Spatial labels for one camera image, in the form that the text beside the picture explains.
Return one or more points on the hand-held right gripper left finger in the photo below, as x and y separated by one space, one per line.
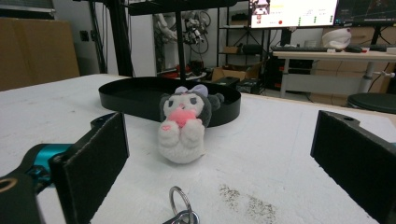
90 168

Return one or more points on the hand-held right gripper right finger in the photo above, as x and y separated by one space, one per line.
355 161

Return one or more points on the black oval two-tier tray rack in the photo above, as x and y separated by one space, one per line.
140 96

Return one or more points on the white and grey plush toy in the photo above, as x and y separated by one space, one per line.
184 124

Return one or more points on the white desk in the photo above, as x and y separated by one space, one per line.
330 71

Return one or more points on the white cap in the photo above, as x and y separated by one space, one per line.
336 38

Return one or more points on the black keyboard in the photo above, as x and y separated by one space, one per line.
300 48

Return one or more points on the brown cardboard panel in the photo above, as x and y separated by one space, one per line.
35 51

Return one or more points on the black stand pole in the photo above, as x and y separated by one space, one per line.
116 37

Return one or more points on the open cardboard box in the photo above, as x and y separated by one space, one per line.
235 73

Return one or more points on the dark computer monitor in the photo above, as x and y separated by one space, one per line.
365 12

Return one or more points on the black metal shelf rack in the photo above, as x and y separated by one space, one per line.
239 37

